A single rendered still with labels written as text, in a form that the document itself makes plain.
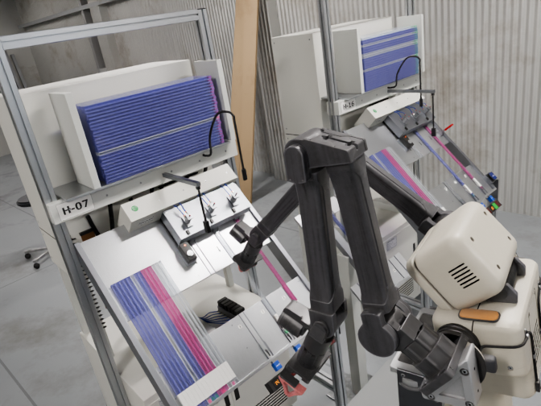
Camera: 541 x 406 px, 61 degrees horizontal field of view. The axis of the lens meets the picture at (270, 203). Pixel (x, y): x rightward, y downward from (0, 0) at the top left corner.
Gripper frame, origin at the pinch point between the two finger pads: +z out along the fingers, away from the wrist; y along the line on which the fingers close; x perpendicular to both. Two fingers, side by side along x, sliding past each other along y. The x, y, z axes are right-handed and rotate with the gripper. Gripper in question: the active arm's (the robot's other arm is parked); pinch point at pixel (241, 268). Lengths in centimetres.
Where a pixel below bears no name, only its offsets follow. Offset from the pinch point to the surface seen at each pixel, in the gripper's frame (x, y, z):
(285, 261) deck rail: 6.0, -19.0, 1.9
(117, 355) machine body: -10, 45, 50
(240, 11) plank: -278, -246, 104
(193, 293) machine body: -20, -2, 59
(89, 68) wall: -590, -236, 416
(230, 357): 24.6, 23.6, 2.2
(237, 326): 17.3, 14.9, 1.7
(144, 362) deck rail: 11, 49, 0
